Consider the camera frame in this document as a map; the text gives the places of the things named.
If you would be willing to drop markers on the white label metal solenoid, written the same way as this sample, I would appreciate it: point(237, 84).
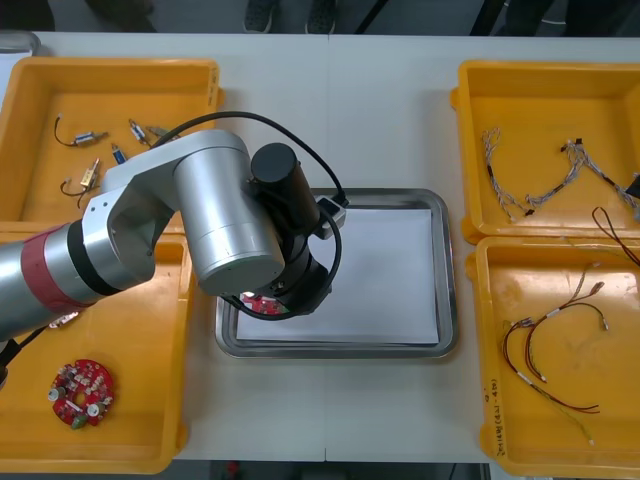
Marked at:
point(136, 131)

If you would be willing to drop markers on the person's foot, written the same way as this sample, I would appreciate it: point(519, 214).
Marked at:
point(320, 15)
point(257, 15)

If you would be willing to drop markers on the white sheet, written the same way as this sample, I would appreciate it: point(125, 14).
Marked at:
point(385, 280)

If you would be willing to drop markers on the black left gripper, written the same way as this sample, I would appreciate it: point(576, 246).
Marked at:
point(305, 280)

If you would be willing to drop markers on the steel tray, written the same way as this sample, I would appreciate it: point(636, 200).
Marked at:
point(447, 280)

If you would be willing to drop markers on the silver-grey left robot arm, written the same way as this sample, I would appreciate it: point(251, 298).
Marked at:
point(215, 200)

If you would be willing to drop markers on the yellow-orange plastic bin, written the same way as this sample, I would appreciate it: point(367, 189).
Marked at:
point(540, 110)
point(615, 360)
point(140, 400)
point(150, 80)

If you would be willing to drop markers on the blue label metal solenoid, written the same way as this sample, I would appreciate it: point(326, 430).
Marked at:
point(118, 156)
point(85, 139)

